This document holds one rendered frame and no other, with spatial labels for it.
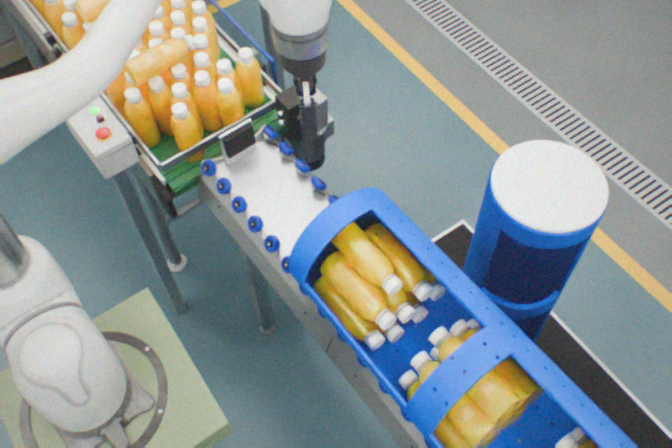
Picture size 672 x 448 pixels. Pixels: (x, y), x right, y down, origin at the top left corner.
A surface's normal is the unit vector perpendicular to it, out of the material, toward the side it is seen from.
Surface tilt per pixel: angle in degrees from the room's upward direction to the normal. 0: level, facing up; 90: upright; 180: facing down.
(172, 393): 1
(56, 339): 8
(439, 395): 46
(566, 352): 0
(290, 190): 0
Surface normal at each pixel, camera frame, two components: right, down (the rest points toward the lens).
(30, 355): 0.11, -0.47
